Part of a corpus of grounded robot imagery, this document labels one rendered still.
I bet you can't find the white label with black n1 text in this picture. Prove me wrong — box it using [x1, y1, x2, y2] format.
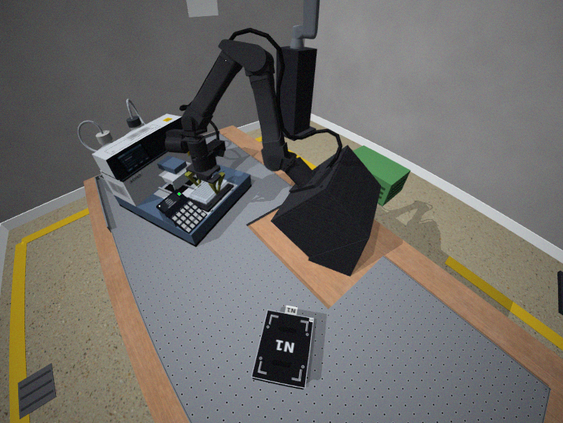
[285, 305, 298, 315]

